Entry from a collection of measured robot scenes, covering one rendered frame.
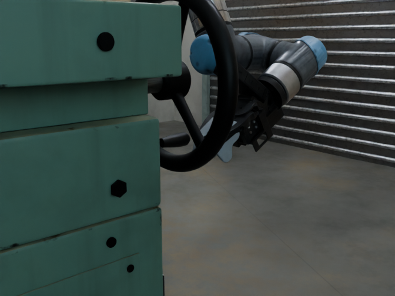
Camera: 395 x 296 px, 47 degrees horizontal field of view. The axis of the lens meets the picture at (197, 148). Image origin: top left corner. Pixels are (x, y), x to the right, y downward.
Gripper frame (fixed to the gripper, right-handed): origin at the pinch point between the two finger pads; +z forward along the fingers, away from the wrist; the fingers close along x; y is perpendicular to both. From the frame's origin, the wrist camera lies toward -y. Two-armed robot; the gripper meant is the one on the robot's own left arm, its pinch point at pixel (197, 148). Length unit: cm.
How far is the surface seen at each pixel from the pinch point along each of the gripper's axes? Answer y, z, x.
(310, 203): 134, -94, 79
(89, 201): -19.5, 25.2, -22.4
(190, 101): 166, -194, 305
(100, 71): -29.4, 19.6, -25.7
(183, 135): -2.2, -0.1, 2.6
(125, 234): -14.1, 24.2, -22.4
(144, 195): -15.9, 20.5, -22.4
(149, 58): -27.9, 15.3, -25.7
